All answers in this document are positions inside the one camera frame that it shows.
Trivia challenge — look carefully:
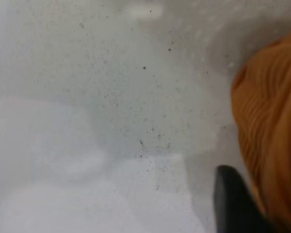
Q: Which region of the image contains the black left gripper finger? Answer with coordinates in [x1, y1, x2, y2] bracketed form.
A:
[213, 165, 274, 233]

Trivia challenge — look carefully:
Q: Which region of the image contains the orange woven wicker basket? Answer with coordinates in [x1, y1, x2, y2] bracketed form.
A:
[230, 25, 291, 230]

